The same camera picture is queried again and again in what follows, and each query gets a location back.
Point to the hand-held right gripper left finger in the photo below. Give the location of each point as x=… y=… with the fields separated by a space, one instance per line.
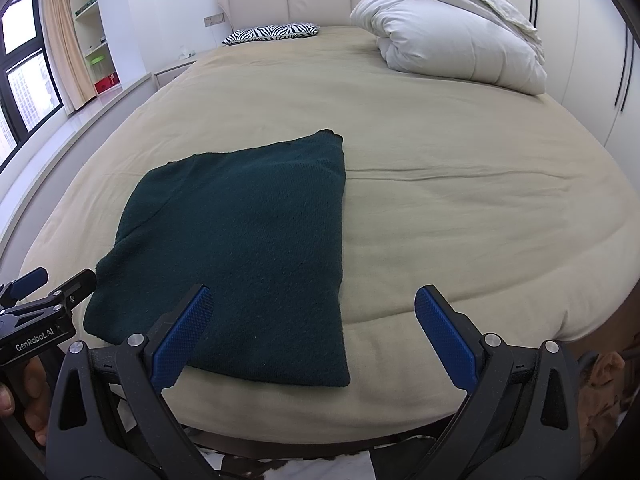
x=185 y=340

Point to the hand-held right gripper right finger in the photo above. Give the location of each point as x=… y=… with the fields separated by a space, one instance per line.
x=445 y=340

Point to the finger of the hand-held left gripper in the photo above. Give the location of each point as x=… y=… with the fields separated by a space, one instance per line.
x=27 y=282
x=75 y=287

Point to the dark green knit sweater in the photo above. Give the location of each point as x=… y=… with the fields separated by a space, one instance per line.
x=240 y=240

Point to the person's left hand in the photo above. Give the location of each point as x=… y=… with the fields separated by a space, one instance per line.
x=37 y=400

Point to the bed with beige sheet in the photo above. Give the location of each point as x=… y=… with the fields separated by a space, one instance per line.
x=450 y=210

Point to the white window sill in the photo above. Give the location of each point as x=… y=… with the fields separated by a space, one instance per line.
x=65 y=135

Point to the brown crumpled cloth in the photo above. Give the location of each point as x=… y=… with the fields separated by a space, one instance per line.
x=605 y=395

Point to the black framed window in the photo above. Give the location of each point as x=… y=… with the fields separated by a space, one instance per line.
x=30 y=85

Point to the red box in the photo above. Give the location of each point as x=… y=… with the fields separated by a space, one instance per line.
x=106 y=83

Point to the bright green box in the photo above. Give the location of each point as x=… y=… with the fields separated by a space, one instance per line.
x=98 y=59

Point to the white nightstand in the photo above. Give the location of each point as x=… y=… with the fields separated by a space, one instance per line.
x=170 y=72

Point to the beige curtain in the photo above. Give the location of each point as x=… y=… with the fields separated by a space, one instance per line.
x=62 y=40

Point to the small white item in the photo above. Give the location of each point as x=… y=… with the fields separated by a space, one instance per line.
x=187 y=52

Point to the green printed box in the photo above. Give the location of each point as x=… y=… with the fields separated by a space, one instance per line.
x=86 y=7

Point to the white folded duvet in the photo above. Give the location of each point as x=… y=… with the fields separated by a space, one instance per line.
x=440 y=35

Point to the zebra print pillow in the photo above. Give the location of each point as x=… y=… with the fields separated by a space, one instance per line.
x=272 y=32

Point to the white wardrobe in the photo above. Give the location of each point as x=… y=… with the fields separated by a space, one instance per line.
x=575 y=25

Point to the white wall shelf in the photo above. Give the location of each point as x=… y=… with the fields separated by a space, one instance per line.
x=87 y=35

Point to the wall switch panel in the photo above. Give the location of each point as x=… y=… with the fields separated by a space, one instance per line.
x=213 y=20

